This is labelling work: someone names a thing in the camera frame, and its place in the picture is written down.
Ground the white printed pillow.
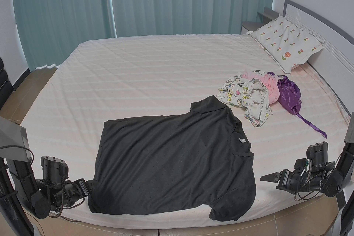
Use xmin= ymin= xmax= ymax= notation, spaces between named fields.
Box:
xmin=247 ymin=14 xmax=325 ymax=74

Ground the grey bedside table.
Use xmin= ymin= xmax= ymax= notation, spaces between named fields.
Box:
xmin=241 ymin=7 xmax=280 ymax=35

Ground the purple garment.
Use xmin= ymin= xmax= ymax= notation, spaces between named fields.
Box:
xmin=267 ymin=71 xmax=327 ymax=139

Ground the white printed pyjama top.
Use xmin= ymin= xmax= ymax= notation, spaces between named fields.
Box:
xmin=216 ymin=72 xmax=273 ymax=128

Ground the black T-shirt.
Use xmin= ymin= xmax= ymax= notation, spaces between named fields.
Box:
xmin=87 ymin=95 xmax=257 ymax=222

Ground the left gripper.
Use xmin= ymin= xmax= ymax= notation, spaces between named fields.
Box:
xmin=71 ymin=178 xmax=97 ymax=201

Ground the black cable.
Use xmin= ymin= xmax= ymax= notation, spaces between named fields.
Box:
xmin=54 ymin=196 xmax=85 ymax=214
xmin=294 ymin=191 xmax=325 ymax=201
xmin=0 ymin=145 xmax=35 ymax=167

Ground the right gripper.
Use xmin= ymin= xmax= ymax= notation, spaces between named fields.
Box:
xmin=276 ymin=170 xmax=306 ymax=194

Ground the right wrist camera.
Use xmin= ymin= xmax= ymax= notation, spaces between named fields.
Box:
xmin=294 ymin=158 xmax=308 ymax=173

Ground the pink garment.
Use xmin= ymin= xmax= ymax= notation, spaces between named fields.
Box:
xmin=242 ymin=70 xmax=281 ymax=105

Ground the bed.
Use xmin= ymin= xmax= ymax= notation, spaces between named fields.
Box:
xmin=21 ymin=0 xmax=354 ymax=230

